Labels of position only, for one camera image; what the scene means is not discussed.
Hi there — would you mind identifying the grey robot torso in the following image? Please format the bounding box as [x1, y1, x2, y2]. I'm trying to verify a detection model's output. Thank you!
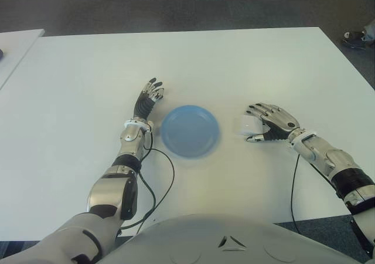
[99, 214, 370, 264]

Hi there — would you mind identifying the white charger block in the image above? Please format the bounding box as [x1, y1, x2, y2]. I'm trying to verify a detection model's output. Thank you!
[233, 113, 266, 136]

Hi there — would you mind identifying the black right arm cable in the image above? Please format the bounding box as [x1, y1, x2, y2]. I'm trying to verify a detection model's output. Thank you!
[290, 154, 302, 234]

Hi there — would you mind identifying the blue round plate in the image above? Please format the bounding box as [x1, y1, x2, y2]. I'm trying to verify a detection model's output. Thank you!
[160, 104, 222, 159]

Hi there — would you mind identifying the dark sneaker shoe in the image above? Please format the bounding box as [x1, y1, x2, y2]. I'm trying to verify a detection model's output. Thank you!
[342, 29, 367, 49]

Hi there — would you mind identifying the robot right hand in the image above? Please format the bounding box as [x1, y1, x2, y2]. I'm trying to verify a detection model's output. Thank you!
[244, 101, 300, 143]

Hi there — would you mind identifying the white side table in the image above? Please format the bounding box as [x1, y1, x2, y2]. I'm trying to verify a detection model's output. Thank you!
[0, 28, 46, 92]

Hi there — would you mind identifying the blue jeans leg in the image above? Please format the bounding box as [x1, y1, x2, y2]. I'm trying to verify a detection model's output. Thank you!
[363, 22, 375, 42]

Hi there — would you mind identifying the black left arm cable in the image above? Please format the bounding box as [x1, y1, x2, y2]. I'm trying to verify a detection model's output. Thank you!
[120, 133, 176, 229]

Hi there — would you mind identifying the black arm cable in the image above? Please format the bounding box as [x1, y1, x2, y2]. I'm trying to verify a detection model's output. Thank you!
[120, 133, 176, 229]
[290, 154, 302, 234]

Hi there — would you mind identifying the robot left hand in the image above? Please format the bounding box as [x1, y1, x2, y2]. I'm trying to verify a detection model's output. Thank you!
[133, 77, 165, 121]

